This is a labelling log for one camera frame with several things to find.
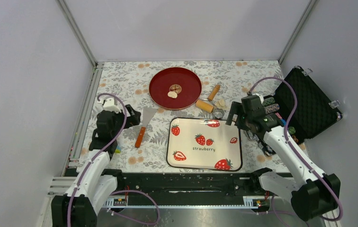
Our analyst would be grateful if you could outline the metal scraper orange handle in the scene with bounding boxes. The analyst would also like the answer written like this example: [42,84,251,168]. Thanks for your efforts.
[135,107,158,148]

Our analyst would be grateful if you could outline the dough scrap trimmings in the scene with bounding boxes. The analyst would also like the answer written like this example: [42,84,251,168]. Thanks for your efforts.
[215,99,228,111]

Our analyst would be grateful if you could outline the wooden dough roller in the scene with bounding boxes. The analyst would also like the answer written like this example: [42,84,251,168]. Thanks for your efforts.
[195,84,221,114]

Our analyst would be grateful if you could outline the strawberry pattern rectangular tray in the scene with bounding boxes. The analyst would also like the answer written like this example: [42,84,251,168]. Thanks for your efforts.
[166,118,242,172]

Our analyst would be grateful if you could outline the small dough ball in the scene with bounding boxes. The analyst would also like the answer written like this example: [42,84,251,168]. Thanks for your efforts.
[167,91,178,99]

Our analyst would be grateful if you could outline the round red tray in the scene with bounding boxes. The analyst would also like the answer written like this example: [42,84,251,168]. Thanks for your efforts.
[149,67,202,110]

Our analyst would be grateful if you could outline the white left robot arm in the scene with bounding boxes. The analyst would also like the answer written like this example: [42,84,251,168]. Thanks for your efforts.
[51,97,141,227]

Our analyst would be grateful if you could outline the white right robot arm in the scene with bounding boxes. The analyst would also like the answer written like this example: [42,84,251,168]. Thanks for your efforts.
[226,95,343,221]

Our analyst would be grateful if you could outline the colourful toy block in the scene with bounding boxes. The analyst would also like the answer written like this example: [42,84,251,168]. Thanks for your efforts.
[115,145,121,154]

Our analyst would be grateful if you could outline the floral table mat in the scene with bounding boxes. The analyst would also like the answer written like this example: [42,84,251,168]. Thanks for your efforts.
[97,61,285,173]

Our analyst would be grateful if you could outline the black open chip case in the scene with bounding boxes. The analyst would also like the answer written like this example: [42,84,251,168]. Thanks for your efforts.
[262,66,343,145]

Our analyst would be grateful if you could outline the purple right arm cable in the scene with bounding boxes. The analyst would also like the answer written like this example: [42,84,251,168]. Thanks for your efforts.
[248,77,344,227]

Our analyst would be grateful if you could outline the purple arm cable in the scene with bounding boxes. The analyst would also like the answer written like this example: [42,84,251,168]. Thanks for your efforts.
[248,77,344,227]
[66,92,161,227]

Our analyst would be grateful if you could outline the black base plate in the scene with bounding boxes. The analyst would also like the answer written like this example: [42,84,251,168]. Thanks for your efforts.
[102,169,273,208]

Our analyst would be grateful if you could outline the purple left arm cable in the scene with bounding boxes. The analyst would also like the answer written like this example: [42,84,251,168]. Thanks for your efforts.
[66,92,161,227]

